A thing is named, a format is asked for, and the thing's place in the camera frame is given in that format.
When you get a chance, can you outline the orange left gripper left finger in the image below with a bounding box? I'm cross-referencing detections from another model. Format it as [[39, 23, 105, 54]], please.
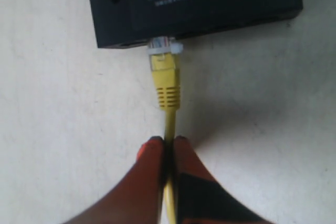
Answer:
[[66, 136, 164, 223]]

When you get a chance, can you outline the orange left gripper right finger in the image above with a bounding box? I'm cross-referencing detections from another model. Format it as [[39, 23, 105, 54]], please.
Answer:
[[174, 136, 268, 223]]

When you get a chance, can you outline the yellow ethernet cable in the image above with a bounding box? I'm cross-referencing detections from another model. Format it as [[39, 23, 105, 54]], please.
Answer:
[[146, 36, 184, 224]]

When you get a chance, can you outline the black network switch box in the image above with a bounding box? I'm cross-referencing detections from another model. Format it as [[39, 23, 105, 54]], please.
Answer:
[[90, 0, 303, 49]]

